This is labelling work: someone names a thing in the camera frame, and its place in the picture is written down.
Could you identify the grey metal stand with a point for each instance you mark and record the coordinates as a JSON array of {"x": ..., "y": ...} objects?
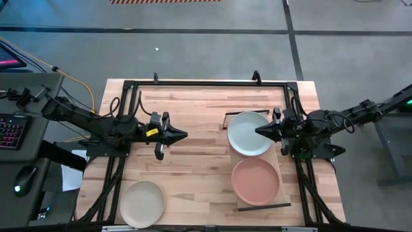
[{"x": 391, "y": 154}]

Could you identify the beige plate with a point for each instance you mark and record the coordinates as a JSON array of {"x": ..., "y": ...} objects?
[{"x": 141, "y": 204}]

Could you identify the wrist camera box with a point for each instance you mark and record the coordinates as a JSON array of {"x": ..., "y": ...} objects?
[
  {"x": 155, "y": 118},
  {"x": 289, "y": 114}
]

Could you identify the computer monitor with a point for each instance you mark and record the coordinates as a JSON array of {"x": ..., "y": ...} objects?
[{"x": 8, "y": 58}]

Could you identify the dark grey desk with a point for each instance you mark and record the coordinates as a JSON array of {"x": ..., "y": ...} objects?
[{"x": 38, "y": 154}]

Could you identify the wooden shelf with black legs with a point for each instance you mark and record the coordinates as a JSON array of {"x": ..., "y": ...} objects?
[{"x": 273, "y": 153}]

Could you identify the black desk clamp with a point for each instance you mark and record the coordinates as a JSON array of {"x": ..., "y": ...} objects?
[{"x": 25, "y": 96}]

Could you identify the backlit black keyboard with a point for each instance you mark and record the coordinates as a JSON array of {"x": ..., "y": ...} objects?
[{"x": 13, "y": 130}]

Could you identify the black device with green light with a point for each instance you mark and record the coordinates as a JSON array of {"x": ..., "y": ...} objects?
[{"x": 405, "y": 98}]

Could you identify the terracotta plate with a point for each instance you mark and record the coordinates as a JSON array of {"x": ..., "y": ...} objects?
[{"x": 256, "y": 182}]

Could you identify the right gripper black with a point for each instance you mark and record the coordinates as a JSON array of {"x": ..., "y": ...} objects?
[{"x": 289, "y": 132}]

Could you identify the white paper sheet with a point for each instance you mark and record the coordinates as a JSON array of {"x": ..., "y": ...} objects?
[{"x": 72, "y": 177}]

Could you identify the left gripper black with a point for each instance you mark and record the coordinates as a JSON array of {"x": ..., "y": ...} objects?
[{"x": 154, "y": 135}]

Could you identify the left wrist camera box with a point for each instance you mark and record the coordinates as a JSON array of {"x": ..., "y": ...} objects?
[{"x": 155, "y": 118}]

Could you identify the black aluminium table frame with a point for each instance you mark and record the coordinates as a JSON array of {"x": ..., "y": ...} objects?
[{"x": 209, "y": 83}]

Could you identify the black padded bar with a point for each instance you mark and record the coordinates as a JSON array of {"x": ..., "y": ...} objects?
[{"x": 61, "y": 156}]

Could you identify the black computer mouse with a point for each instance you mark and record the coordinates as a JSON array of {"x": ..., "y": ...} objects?
[{"x": 25, "y": 180}]

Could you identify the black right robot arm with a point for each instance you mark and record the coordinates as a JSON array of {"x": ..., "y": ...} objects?
[{"x": 322, "y": 127}]

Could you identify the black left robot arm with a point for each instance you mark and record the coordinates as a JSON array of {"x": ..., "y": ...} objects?
[{"x": 106, "y": 127}]

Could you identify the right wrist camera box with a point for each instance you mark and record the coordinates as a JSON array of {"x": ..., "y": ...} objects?
[{"x": 289, "y": 114}]

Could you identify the light blue plate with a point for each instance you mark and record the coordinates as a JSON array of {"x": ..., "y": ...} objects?
[{"x": 248, "y": 133}]

